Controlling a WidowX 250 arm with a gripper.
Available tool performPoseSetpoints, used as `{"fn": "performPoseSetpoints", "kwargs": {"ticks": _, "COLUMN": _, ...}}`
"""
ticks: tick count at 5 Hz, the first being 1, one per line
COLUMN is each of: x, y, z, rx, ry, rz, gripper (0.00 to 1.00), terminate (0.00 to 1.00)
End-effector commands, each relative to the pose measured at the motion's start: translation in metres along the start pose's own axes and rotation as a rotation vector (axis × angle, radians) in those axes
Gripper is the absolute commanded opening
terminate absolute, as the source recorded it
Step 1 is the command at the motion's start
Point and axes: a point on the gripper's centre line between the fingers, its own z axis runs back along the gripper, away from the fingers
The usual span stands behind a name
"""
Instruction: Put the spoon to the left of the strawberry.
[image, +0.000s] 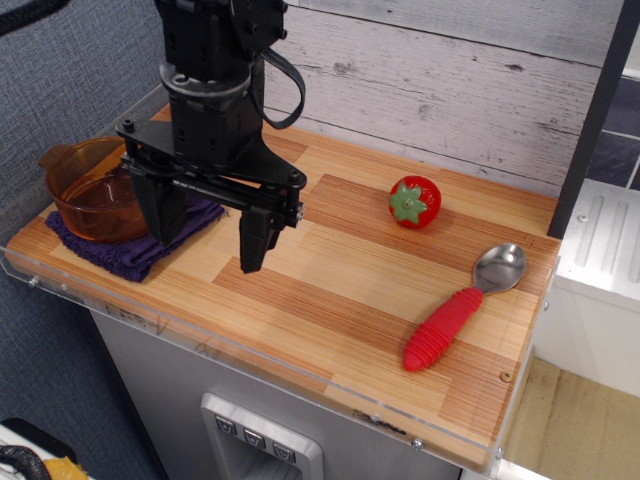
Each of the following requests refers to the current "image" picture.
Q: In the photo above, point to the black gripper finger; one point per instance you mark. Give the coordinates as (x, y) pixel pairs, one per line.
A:
(259, 232)
(163, 206)

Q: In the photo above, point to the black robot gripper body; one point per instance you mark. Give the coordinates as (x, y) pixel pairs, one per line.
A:
(213, 146)

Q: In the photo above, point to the red handled metal spoon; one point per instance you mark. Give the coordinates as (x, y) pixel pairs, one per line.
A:
(497, 270)

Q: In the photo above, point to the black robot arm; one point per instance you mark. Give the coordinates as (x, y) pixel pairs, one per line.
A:
(216, 53)

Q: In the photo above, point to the brown glass bowl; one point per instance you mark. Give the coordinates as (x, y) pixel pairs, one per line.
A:
(92, 190)

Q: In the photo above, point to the purple folded cloth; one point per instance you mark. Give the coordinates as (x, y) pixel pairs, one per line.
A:
(133, 260)

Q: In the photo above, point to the red toy tomato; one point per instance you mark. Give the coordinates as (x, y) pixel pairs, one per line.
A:
(414, 201)

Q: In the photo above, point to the grey cabinet with button panel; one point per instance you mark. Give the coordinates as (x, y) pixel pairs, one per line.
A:
(210, 418)

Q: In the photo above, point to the yellow object bottom left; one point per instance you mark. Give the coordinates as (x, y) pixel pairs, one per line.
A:
(64, 469)

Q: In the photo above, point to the white appliance with ridged top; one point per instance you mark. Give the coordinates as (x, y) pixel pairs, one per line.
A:
(589, 324)

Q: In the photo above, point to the dark vertical post right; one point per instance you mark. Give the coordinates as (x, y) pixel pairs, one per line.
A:
(606, 87)

